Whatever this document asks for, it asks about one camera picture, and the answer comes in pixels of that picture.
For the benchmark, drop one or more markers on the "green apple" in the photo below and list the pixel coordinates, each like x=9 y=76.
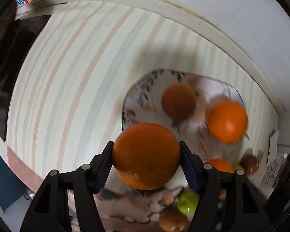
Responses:
x=238 y=168
x=187 y=201

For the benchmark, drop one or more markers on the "large textured orange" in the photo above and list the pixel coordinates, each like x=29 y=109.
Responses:
x=146 y=154

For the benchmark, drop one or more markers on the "black stovetop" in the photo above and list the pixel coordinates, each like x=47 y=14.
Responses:
x=14 y=65

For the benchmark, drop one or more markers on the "small orange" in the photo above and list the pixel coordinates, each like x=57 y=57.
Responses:
x=220 y=165

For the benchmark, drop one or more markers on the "brown apple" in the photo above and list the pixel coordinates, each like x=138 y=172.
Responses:
x=250 y=164
x=171 y=220

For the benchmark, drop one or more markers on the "dark orange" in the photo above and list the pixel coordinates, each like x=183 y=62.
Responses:
x=178 y=102

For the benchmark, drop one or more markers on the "bright smooth orange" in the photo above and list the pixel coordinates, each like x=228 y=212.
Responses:
x=227 y=122

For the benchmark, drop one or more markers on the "blue cabinet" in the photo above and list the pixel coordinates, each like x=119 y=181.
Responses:
x=2 y=178

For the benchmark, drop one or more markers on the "floral glass plate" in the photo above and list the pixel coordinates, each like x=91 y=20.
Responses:
x=149 y=94

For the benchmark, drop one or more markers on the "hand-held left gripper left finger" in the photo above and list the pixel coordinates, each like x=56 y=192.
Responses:
x=104 y=171

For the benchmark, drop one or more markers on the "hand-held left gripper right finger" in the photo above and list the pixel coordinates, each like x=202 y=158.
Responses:
x=189 y=169

